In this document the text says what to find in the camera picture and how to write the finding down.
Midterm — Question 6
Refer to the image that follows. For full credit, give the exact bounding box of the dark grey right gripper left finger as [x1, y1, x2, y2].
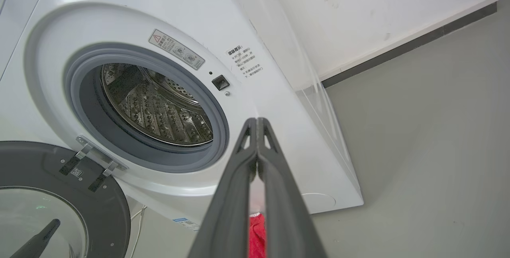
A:
[187, 118, 259, 258]

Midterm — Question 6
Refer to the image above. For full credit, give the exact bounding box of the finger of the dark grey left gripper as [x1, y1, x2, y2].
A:
[10, 219, 61, 258]

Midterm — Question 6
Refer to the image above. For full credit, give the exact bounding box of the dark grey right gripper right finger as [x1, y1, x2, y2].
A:
[258, 118, 328, 258]

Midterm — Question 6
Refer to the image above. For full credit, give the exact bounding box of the red cloth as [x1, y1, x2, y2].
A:
[249, 212, 267, 258]

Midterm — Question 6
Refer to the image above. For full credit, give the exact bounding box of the washing machine door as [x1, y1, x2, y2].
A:
[0, 141, 131, 258]

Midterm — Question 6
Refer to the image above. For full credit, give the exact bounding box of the metal washer door hinge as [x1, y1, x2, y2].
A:
[76, 135, 128, 173]

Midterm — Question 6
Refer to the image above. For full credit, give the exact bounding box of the stainless steel washing machine drum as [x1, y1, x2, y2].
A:
[100, 63, 214, 147]

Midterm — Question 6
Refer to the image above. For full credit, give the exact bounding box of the round white filter cover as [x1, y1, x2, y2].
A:
[302, 192, 337, 211]

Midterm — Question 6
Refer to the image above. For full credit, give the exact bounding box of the blue energy label sticker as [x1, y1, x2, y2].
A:
[173, 217, 200, 233]

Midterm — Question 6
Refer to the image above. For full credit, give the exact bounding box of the black door latch socket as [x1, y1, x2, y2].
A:
[212, 75, 230, 91]

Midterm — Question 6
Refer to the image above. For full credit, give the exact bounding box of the grey rubber door gasket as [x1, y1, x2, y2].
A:
[64, 43, 230, 174]

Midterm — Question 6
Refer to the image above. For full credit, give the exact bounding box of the printed text instruction sticker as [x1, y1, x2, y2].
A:
[226, 45, 262, 79]

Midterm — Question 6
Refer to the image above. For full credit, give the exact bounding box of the warning triangle sticker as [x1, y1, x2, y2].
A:
[149, 29, 206, 70]

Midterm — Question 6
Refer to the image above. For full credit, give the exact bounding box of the dark grey baseboard strip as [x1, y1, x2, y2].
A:
[321, 1, 498, 88]

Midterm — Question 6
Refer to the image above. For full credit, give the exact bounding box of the white front-load washing machine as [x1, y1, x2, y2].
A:
[0, 0, 364, 235]

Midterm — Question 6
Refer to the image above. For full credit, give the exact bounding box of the thin white cable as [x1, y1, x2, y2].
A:
[129, 206, 147, 258]

